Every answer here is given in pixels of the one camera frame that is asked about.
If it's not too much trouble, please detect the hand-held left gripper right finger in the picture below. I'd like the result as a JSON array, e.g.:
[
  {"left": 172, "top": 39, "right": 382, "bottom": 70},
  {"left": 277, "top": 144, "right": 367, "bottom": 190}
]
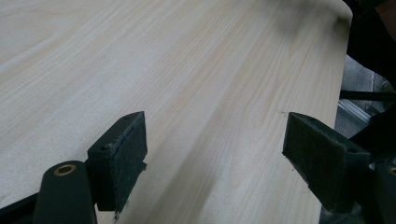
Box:
[{"left": 281, "top": 111, "right": 372, "bottom": 215}]

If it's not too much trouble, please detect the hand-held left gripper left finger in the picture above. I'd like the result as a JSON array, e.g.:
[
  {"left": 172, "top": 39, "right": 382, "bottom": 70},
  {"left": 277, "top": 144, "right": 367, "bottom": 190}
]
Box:
[{"left": 86, "top": 110, "right": 149, "bottom": 217}]

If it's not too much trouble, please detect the black metal bar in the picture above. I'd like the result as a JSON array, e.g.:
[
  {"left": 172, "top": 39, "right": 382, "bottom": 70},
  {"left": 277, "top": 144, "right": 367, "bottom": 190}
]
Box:
[{"left": 339, "top": 90, "right": 396, "bottom": 103}]

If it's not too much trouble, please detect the aluminium rail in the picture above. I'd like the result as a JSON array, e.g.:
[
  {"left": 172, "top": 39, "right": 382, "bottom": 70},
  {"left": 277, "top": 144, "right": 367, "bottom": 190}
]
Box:
[{"left": 337, "top": 99, "right": 372, "bottom": 124}]

